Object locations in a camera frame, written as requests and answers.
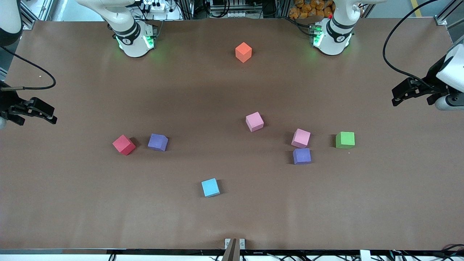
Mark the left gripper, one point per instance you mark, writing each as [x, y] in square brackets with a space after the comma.
[431, 80]

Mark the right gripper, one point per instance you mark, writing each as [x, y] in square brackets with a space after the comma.
[8, 101]

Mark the red foam cube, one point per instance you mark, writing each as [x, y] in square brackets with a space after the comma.
[123, 144]

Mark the pink foam cube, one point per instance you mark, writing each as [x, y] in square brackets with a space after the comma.
[301, 138]
[254, 121]

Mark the purple foam cube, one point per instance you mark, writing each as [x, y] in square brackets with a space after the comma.
[157, 142]
[301, 156]

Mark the orange foam cube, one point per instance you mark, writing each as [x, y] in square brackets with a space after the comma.
[243, 52]

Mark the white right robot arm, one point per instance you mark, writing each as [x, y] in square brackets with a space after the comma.
[132, 36]

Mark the green foam cube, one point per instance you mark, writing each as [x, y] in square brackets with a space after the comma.
[345, 140]

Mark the bag of orange snacks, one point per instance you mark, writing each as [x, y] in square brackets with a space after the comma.
[311, 9]

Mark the white power strip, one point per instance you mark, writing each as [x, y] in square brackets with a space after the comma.
[156, 5]

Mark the light blue foam cube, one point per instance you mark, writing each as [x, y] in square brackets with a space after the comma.
[210, 187]

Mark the aluminium frame profile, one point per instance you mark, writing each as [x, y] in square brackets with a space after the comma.
[449, 12]
[36, 12]

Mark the metal bracket with brown strip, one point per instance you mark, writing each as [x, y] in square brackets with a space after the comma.
[234, 249]

